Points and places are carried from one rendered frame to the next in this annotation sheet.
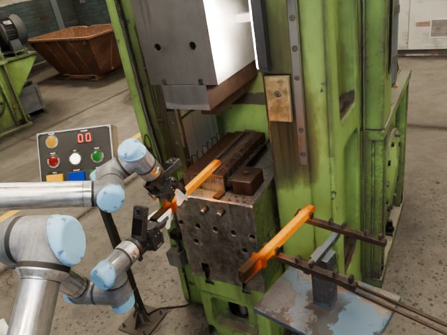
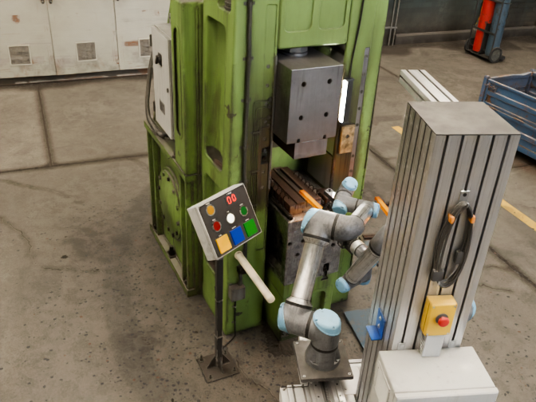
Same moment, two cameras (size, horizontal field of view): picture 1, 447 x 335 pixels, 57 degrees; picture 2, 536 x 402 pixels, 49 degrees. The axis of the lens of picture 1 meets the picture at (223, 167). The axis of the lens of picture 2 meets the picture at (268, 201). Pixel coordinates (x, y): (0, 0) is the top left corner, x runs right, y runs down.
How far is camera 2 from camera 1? 285 cm
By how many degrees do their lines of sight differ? 52
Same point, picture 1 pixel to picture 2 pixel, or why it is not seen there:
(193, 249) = (293, 262)
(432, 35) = (141, 54)
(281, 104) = (348, 141)
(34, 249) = not seen: hidden behind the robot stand
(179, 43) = (317, 113)
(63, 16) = not seen: outside the picture
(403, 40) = (113, 60)
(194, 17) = (333, 97)
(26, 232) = not seen: hidden behind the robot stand
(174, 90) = (304, 144)
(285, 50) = (354, 109)
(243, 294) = (321, 281)
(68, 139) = (220, 203)
